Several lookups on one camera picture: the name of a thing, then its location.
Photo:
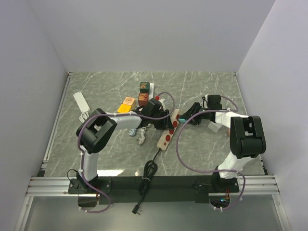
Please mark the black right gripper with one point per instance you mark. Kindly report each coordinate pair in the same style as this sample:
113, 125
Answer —
191, 111

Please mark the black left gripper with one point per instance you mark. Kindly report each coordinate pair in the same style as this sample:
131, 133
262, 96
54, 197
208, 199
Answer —
165, 124

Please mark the red-brown cube adapter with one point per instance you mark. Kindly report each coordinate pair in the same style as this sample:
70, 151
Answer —
143, 98

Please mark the white cube adapter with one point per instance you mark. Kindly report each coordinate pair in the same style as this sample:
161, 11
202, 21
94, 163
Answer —
215, 127

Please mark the beige power strip red sockets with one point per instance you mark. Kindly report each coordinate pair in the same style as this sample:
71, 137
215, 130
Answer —
168, 134

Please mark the small white power strip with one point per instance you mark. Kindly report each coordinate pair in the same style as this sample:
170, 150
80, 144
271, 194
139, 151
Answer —
83, 106

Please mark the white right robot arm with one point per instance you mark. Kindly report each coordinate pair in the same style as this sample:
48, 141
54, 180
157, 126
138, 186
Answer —
247, 139

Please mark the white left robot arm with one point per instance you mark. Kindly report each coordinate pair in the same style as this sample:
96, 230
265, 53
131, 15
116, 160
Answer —
94, 134

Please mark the yellow cube socket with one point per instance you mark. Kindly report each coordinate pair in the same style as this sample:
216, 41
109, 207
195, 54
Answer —
124, 108

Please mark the green cube adapter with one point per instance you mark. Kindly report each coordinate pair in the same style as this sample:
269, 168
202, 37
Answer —
144, 87

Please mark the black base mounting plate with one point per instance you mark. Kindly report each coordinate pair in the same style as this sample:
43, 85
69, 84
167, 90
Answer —
166, 188

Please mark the aluminium frame rail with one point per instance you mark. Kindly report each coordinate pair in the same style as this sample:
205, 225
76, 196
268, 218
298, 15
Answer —
43, 186

